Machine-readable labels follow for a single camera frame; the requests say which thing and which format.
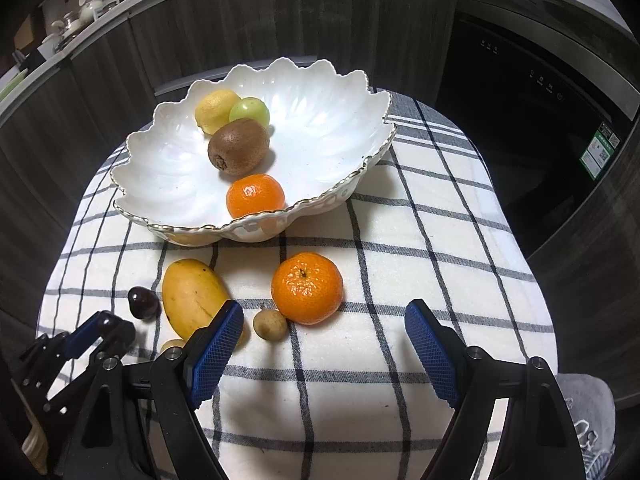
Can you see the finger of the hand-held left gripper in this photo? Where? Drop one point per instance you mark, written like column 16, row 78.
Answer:
column 82, row 335
column 120, row 340

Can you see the black checked white tablecloth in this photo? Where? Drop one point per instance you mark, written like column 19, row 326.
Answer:
column 400, row 260

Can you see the cream teapot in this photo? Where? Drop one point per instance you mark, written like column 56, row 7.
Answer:
column 93, row 9

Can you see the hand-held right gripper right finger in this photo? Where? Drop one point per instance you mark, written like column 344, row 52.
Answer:
column 432, row 355

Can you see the yellow mango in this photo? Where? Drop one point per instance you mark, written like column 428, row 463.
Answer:
column 192, row 295

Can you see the dark red plum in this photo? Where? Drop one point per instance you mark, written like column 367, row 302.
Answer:
column 144, row 302

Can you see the brown kiwi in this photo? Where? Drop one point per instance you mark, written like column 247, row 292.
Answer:
column 237, row 147

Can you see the orange mandarin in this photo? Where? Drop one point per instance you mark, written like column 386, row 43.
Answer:
column 255, row 195
column 307, row 287

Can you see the white kitchen countertop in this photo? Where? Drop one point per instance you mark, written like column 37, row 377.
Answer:
column 100, row 25

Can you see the green plum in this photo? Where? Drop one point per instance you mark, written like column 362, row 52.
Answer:
column 252, row 110

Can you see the tan longan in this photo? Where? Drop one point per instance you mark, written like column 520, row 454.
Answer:
column 270, row 324
column 172, row 346

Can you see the person's grey clothing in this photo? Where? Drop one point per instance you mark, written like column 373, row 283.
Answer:
column 585, row 410

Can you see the black dishwasher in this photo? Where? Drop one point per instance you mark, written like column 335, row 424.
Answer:
column 525, row 135

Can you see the yellow lemon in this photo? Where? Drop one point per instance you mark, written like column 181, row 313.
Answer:
column 215, row 110

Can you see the white scalloped bowl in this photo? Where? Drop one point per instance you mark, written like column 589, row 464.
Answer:
column 320, row 125

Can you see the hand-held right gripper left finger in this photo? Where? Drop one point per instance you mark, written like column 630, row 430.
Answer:
column 217, row 355

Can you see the white teapot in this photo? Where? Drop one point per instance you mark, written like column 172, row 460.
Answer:
column 70, row 22

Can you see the green energy label sticker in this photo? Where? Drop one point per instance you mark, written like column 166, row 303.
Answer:
column 600, row 152

